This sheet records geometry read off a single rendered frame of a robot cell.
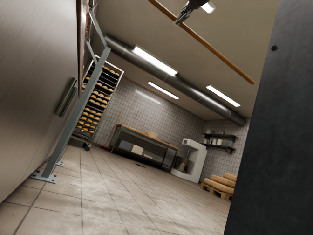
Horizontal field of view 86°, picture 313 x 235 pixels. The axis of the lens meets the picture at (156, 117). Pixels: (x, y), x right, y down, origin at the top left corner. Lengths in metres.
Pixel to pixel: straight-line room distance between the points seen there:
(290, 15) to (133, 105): 5.88
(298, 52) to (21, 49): 0.38
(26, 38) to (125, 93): 5.90
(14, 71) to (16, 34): 0.05
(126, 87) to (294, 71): 5.98
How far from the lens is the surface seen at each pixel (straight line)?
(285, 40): 0.39
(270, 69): 0.36
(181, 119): 6.99
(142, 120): 6.20
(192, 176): 6.11
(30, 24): 0.26
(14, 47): 0.24
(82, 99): 1.21
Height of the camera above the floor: 0.35
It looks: 13 degrees up
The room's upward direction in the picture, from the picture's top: 21 degrees clockwise
